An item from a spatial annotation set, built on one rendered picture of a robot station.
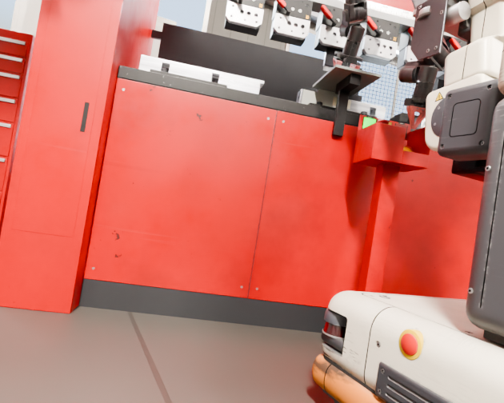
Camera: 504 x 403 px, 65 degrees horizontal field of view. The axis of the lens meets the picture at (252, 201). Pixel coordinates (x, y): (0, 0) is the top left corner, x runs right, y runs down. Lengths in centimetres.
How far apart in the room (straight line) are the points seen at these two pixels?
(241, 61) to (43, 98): 115
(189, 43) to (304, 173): 107
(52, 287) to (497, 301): 124
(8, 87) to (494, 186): 173
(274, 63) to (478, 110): 157
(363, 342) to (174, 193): 89
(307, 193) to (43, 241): 94
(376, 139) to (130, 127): 86
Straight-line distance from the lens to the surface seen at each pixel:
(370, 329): 86
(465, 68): 109
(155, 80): 156
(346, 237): 162
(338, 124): 161
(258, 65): 230
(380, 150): 137
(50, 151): 146
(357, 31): 167
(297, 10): 184
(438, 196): 181
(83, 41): 152
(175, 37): 231
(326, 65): 184
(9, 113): 191
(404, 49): 201
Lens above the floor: 43
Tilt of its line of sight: 1 degrees up
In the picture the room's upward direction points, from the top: 9 degrees clockwise
